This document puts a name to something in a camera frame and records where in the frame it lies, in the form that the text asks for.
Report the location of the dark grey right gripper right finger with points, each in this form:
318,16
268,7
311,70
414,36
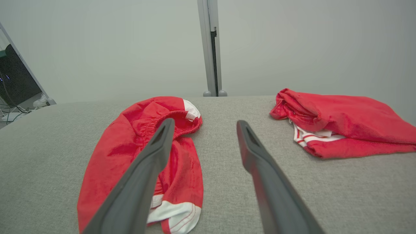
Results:
276,195

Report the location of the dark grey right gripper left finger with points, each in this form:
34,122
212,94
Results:
133,188

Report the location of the red white basketball shorts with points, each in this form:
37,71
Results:
107,156

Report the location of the red white basketball jersey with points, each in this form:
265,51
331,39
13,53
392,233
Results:
351,120

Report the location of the white shoes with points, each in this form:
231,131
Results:
40,101

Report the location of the black computer monitor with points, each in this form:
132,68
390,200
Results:
16,81

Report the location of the grey rounded post foot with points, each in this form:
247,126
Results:
222,93
207,94

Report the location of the grey partition post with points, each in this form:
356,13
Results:
204,39

